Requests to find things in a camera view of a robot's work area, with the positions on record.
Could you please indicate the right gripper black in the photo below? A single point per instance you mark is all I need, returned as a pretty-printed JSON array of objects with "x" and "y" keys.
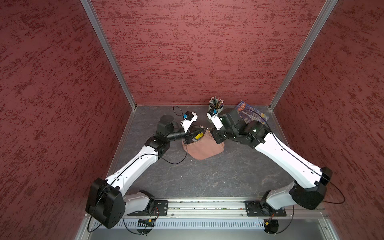
[{"x": 219, "y": 138}]

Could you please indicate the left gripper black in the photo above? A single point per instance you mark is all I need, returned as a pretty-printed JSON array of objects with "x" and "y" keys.
[{"x": 188, "y": 135}]

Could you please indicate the yellow duck keychain decoration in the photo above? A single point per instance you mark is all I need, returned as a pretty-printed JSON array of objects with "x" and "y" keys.
[{"x": 198, "y": 137}]

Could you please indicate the pink suede shoulder bag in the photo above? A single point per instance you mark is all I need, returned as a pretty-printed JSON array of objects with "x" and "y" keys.
[{"x": 205, "y": 148}]

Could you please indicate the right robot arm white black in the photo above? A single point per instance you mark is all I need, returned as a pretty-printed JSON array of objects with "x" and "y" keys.
[{"x": 309, "y": 187}]

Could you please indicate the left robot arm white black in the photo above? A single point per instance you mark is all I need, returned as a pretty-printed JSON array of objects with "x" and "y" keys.
[{"x": 108, "y": 202}]

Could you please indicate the colourful comic book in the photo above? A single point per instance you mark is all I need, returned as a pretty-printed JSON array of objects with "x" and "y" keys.
[{"x": 249, "y": 113}]

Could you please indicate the mint green pencil cup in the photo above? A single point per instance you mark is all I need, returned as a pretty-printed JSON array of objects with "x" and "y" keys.
[{"x": 213, "y": 108}]

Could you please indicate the bundle of coloured pencils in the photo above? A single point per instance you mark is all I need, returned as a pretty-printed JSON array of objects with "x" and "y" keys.
[{"x": 216, "y": 101}]

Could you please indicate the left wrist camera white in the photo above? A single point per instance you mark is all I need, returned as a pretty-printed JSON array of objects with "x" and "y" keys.
[{"x": 188, "y": 119}]

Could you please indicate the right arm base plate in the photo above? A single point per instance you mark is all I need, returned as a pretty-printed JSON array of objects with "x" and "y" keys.
[{"x": 257, "y": 209}]

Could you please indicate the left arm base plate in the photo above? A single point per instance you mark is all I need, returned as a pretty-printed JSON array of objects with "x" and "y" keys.
[{"x": 155, "y": 208}]

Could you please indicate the aluminium front rail frame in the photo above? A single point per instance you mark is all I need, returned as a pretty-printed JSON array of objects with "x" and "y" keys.
[{"x": 215, "y": 219}]

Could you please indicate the right corner aluminium post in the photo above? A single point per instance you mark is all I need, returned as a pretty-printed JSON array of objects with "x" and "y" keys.
[{"x": 316, "y": 28}]

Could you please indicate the corner aluminium post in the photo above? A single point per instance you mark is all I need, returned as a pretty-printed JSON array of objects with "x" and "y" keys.
[
  {"x": 316, "y": 28},
  {"x": 97, "y": 26}
]

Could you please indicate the left corner aluminium post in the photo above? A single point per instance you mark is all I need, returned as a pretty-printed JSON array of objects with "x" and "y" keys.
[{"x": 97, "y": 26}]

